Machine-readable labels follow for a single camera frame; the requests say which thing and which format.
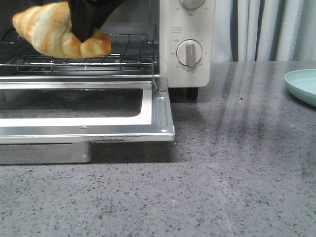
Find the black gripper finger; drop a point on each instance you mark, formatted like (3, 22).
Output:
(87, 15)

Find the golden croissant bread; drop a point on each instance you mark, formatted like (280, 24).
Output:
(48, 29)

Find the glass oven door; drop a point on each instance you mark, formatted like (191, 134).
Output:
(56, 119)

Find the white toaster oven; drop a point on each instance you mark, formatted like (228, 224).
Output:
(166, 23)

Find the black oven foot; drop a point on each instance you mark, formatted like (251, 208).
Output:
(192, 93)

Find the upper white temperature knob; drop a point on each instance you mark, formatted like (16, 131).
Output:
(191, 4)

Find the lower white timer knob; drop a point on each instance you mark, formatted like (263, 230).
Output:
(189, 53)

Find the grey white curtain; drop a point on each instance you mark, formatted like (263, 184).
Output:
(264, 30)

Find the light green plate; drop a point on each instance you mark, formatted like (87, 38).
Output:
(302, 84)

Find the metal wire oven rack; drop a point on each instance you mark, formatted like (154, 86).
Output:
(131, 54)

